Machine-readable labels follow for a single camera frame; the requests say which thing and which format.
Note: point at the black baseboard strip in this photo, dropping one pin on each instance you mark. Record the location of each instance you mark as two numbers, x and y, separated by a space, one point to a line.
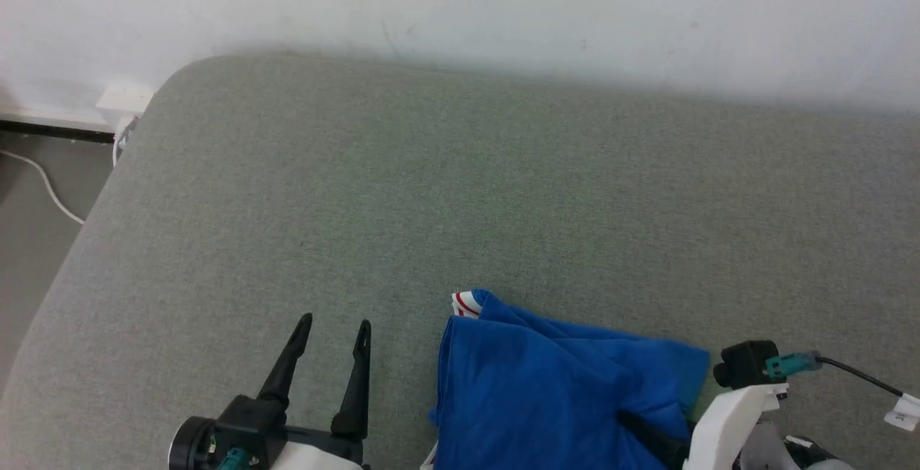
50 130

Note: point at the white wall outlet box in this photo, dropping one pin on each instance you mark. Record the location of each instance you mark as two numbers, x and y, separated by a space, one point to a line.
123 100

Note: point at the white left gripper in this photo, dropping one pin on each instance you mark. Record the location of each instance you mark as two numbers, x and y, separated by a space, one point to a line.
316 452

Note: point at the blue shirt white red trim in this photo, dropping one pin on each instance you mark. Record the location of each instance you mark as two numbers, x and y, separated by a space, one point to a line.
546 384

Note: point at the white grey right arm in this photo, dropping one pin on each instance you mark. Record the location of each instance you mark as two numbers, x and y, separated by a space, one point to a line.
798 452

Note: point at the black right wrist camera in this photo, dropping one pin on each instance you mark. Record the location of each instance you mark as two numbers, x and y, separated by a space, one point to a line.
744 363

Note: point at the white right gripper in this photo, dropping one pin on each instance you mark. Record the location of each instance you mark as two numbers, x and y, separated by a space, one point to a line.
722 427

